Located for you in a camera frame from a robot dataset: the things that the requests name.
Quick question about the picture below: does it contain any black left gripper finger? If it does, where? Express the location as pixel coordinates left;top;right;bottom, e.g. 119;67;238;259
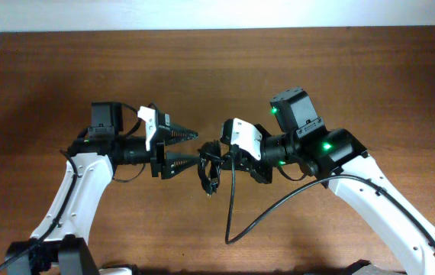
162;151;200;180
163;123;198;145

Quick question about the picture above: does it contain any black cable bundle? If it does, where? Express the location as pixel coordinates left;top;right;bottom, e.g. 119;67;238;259
196;139;224;198

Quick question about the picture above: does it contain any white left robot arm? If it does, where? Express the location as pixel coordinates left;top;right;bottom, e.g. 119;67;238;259
0;102;198;275

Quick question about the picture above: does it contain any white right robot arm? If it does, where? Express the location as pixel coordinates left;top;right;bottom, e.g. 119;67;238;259
221;87;435;274

